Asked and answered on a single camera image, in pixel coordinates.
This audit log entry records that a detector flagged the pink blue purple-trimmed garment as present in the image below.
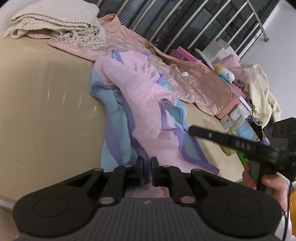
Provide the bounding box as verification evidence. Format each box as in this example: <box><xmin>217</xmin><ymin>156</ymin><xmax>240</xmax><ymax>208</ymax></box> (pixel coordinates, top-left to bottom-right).
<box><xmin>89</xmin><ymin>49</ymin><xmax>220</xmax><ymax>187</ymax></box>

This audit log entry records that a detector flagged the person's right hand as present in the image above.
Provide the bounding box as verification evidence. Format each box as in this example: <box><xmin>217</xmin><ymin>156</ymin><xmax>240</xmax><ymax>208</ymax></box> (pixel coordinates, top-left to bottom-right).
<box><xmin>241</xmin><ymin>163</ymin><xmax>288</xmax><ymax>211</ymax></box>

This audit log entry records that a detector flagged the blue packet in plastic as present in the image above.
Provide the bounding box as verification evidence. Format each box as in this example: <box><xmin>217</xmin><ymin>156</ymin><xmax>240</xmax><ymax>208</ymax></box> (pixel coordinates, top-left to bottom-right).
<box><xmin>229</xmin><ymin>116</ymin><xmax>262</xmax><ymax>142</ymax></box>

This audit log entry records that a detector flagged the cream yellow fleece cloth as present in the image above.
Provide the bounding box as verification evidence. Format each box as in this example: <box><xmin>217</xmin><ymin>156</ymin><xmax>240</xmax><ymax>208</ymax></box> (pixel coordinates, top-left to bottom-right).
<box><xmin>243</xmin><ymin>64</ymin><xmax>281</xmax><ymax>127</ymax></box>

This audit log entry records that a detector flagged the pink quilted satin jacket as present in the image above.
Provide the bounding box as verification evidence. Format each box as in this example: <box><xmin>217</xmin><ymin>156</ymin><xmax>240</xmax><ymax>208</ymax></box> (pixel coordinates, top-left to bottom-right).
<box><xmin>28</xmin><ymin>14</ymin><xmax>233</xmax><ymax>117</ymax></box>

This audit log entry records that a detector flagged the small plush toy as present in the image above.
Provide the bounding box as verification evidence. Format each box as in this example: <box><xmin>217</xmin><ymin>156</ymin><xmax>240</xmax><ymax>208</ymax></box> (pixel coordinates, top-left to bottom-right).
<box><xmin>214</xmin><ymin>65</ymin><xmax>235</xmax><ymax>84</ymax></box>

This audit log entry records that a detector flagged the white boxes stack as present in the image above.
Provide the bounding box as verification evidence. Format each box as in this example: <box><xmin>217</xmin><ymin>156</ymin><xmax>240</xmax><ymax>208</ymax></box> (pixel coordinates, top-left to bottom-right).
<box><xmin>202</xmin><ymin>39</ymin><xmax>239</xmax><ymax>64</ymax></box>

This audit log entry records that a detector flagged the magenta pink box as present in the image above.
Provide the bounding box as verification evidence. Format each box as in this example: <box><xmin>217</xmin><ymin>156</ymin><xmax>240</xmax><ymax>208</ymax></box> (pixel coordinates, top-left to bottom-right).
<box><xmin>170</xmin><ymin>46</ymin><xmax>203</xmax><ymax>65</ymax></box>

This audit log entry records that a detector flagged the metal window railing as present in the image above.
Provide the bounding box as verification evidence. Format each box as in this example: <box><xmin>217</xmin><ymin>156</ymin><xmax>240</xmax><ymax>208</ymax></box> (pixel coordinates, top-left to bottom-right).
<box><xmin>93</xmin><ymin>0</ymin><xmax>278</xmax><ymax>55</ymax></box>

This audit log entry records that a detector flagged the cream knitted fringed blanket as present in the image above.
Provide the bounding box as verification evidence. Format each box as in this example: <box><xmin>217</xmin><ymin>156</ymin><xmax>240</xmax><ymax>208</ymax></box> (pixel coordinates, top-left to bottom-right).
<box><xmin>3</xmin><ymin>1</ymin><xmax>106</xmax><ymax>50</ymax></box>

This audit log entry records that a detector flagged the black cable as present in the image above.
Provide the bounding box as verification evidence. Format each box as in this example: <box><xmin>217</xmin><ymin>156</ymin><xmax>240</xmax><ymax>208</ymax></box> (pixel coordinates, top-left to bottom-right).
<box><xmin>275</xmin><ymin>180</ymin><xmax>293</xmax><ymax>241</ymax></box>

